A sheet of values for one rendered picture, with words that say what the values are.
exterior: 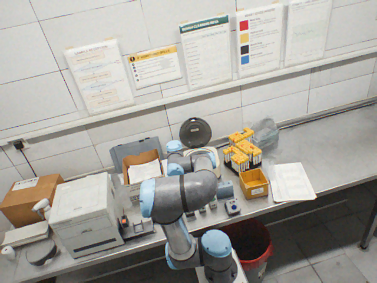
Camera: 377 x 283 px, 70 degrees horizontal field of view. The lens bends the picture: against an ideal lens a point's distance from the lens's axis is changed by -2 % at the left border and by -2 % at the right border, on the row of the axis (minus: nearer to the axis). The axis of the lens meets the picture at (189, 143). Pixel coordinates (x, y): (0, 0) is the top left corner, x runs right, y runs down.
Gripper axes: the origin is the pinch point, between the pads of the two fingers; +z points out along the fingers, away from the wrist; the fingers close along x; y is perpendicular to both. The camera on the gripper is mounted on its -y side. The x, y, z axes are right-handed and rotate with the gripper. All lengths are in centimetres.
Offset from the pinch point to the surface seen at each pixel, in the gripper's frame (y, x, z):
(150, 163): 47, 16, 7
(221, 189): 3.7, -20.5, 4.8
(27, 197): 31, 90, -5
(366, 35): 56, -146, -43
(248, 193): -2.1, -34.6, 7.6
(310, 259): -2, -83, 101
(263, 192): -2.7, -42.9, 9.9
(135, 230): -3.4, 30.6, 9.3
